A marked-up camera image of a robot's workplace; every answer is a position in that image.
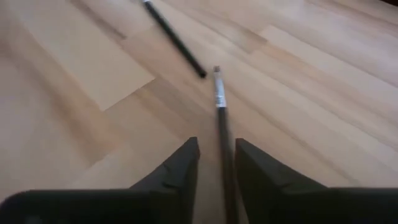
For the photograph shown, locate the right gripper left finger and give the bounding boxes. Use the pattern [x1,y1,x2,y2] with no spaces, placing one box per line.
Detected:
[129,136,201,224]

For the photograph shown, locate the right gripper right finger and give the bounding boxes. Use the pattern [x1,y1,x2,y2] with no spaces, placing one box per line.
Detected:
[234,138,328,224]

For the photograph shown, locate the thin black makeup brush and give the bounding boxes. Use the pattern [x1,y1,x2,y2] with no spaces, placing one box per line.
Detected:
[213,65,240,224]
[141,0,208,79]

